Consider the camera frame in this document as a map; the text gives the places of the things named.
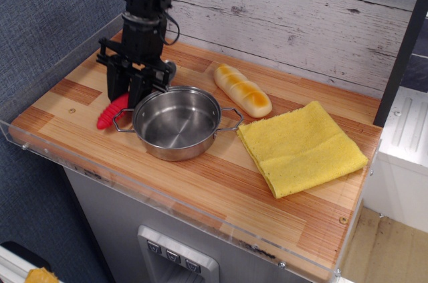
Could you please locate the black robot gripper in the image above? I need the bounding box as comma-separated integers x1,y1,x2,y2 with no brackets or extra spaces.
97,11,170,108

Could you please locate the red handled metal spoon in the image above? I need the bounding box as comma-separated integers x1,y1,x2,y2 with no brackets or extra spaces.
96,61,177,130

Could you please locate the stainless steel pot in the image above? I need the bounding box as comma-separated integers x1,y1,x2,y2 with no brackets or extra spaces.
112,86,243,161

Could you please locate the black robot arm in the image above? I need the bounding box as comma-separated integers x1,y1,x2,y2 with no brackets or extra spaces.
97,0,176,108

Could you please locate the yellow folded towel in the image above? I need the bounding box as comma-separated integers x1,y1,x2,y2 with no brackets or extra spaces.
237,101,368,199

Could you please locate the toy bread loaf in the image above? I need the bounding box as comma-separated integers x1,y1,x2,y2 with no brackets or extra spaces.
214,64,272,118

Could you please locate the grey toy fridge cabinet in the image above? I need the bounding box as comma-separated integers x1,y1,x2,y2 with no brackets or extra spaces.
65,169,305,282

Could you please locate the silver dispenser button panel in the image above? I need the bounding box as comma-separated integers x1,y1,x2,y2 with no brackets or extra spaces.
138,225,220,283

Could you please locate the yellow object at corner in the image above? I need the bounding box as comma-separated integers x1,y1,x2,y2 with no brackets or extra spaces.
24,268,60,283

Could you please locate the clear acrylic table guard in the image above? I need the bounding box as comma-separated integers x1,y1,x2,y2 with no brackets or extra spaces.
1,18,368,282

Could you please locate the white ribbed side unit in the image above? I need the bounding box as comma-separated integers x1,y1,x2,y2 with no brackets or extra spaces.
363,87,427,232

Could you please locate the black right vertical post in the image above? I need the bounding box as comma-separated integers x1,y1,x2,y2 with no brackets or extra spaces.
373,0,427,127

